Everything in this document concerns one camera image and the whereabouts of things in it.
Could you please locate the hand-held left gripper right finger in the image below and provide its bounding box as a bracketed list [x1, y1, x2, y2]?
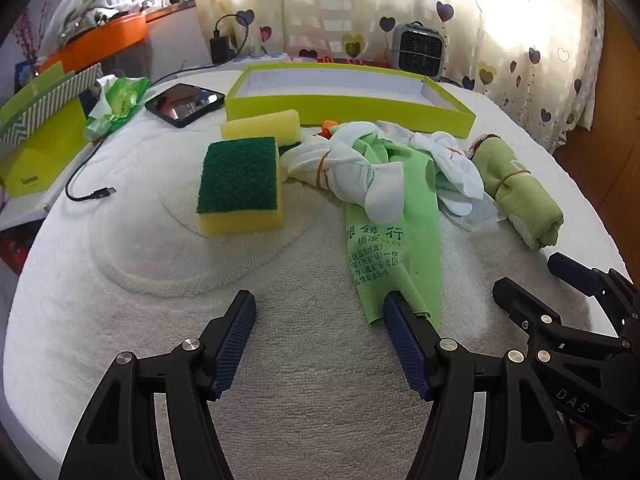
[382, 292, 583, 480]

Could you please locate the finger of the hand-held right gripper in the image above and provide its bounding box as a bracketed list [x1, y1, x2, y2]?
[492, 277, 631, 361]
[547, 252, 640, 321]

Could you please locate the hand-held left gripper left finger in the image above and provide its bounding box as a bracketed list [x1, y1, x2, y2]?
[59, 290, 257, 480]

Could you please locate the green towel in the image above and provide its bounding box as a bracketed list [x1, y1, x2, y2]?
[470, 134, 565, 251]

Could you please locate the green printed cleaning cloth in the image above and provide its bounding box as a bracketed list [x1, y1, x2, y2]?
[345, 130, 443, 331]

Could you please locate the white sock bundle rubber band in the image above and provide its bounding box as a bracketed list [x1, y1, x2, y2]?
[280, 121, 405, 226]
[375, 120, 485, 201]

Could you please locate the yellow sponge green scouring pad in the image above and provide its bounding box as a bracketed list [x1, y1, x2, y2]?
[196, 136, 287, 235]
[220, 109, 302, 158]

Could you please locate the yellow-green shallow cardboard box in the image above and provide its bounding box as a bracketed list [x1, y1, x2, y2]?
[225, 64, 477, 138]

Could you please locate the white terry blanket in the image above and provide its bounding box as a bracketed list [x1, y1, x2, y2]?
[2, 67, 621, 480]

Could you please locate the brown wooden panel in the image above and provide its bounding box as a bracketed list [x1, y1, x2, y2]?
[552, 0, 640, 231]

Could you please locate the black glossy square device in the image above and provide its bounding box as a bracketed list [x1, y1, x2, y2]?
[145, 82, 227, 128]

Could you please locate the heart print curtain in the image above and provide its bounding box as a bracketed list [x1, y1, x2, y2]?
[195, 0, 606, 153]

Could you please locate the grey space heater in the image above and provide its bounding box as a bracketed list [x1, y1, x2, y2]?
[390, 21, 446, 82]

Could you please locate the green tissue packet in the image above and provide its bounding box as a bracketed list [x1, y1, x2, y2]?
[82, 76, 151, 142]

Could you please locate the yellow-green zigzag gift box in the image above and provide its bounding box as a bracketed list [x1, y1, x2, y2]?
[0, 61, 103, 198]

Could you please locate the blue white packet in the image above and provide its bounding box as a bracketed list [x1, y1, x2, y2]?
[232, 50, 286, 63]

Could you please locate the black charger adapter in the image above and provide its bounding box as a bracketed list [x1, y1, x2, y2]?
[209, 12, 251, 65]

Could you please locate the colourful plaid cloth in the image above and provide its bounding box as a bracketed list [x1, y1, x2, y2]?
[250, 50, 396, 68]

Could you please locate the orange shelf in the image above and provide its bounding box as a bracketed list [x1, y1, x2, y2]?
[37, 12, 149, 73]

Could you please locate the pile of white bags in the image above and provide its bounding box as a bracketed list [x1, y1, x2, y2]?
[42, 0, 161, 56]

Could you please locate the black usb cable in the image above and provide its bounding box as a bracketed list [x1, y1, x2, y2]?
[65, 137, 118, 204]

